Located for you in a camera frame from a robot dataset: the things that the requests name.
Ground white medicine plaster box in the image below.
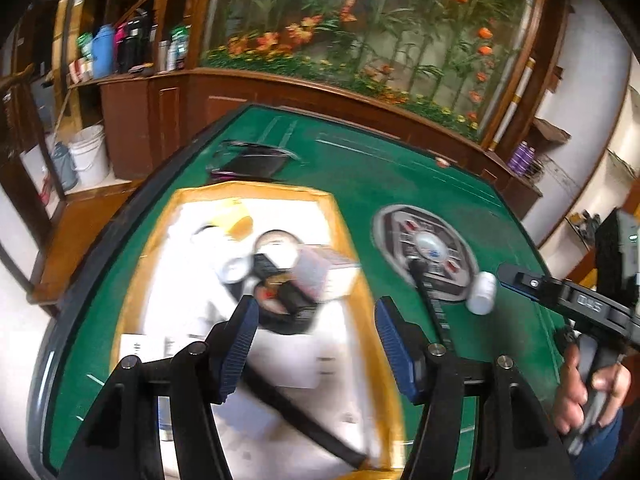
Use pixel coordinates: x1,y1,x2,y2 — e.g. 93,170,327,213
291,245,360,304

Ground right hand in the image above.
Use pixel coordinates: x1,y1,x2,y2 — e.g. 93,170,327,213
552,341,633,436

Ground black electrical tape roll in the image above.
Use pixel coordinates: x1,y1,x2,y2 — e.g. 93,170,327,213
220,230,319,336

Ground black pen with cap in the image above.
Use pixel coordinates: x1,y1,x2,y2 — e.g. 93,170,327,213
408,258,456,353

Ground small white round container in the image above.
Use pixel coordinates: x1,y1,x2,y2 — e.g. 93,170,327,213
465,271,497,315

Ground yellow storage box tray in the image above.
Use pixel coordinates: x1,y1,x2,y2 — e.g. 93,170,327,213
112,182,406,479

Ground mahjong table centre control panel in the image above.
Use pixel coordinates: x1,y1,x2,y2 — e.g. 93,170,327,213
372,204,480,302

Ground purple bottles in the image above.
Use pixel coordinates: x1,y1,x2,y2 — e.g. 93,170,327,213
508,141,535,177

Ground black tray on table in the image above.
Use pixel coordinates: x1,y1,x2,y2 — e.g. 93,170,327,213
207,140,303,184

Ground red white small cap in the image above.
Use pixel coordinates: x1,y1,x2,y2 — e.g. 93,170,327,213
435,156,450,168

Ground dark wooden chair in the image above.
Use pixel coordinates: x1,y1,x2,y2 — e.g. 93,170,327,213
1,65,141,316

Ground white plastic bucket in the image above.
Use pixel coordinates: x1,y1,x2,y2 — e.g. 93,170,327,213
67,124,111,188

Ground wooden cabinet counter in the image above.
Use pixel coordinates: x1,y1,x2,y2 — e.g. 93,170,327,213
72,68,542,218

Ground black thermos flask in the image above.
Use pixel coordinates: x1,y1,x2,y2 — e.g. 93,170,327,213
117,8,150,74

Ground artificial flower display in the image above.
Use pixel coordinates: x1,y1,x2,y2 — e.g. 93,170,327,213
201,0,535,141

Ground blue thermos jug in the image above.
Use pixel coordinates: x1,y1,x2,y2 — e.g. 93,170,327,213
92,25,115,79

